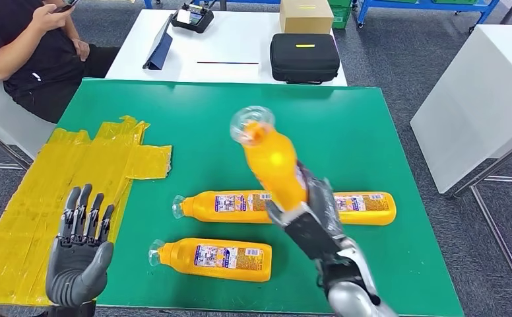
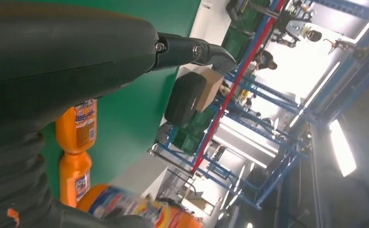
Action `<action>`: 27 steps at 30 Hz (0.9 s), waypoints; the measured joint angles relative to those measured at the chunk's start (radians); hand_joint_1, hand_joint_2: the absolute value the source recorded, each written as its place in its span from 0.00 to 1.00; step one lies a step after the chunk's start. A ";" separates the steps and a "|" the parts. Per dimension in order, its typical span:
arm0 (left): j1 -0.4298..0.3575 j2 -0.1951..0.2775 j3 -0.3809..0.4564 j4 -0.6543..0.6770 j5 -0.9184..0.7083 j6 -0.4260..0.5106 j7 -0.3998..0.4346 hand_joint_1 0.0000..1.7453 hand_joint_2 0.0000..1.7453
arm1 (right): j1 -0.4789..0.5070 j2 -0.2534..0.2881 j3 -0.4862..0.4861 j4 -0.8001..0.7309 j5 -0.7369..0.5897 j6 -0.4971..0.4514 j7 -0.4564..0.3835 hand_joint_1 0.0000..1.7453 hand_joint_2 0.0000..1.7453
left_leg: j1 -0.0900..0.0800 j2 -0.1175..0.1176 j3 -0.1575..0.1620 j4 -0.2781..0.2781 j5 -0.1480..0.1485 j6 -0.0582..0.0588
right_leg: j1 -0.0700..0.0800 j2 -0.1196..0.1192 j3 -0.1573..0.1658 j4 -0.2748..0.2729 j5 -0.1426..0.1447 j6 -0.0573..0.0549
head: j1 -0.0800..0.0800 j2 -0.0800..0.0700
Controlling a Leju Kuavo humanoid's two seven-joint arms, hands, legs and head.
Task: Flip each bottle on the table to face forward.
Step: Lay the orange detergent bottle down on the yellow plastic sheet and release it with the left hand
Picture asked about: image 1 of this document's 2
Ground black smartphone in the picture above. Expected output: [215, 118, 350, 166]
[52, 0, 80, 14]

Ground white side table, metal legs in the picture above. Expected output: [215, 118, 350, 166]
[410, 24, 512, 317]

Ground tablet with blue cover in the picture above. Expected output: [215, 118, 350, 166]
[143, 15, 174, 71]

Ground white bench with metal leg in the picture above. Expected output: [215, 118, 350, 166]
[0, 65, 57, 170]

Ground black zipper case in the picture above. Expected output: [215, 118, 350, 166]
[270, 33, 340, 85]

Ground person's left hand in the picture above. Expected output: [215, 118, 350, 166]
[72, 38, 91, 62]

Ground person's right hand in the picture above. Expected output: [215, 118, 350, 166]
[32, 3, 74, 32]

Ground orange bottle with clear cap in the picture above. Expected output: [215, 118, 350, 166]
[230, 106, 309, 215]
[148, 238, 273, 283]
[172, 190, 274, 225]
[332, 192, 397, 227]

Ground blue metal storage rack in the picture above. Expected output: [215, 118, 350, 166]
[356, 0, 500, 29]

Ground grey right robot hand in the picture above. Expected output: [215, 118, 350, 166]
[297, 162, 348, 240]

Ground yellow tape patch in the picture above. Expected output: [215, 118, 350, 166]
[0, 115, 173, 307]

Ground green plastic crate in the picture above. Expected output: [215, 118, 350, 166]
[328, 0, 353, 30]

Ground black handheld controller with screen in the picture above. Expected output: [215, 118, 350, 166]
[170, 2, 215, 34]

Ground brown cardboard box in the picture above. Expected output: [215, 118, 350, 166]
[279, 0, 335, 35]

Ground person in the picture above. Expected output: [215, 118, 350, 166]
[0, 0, 121, 124]

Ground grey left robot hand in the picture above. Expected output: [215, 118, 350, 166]
[45, 184, 115, 308]

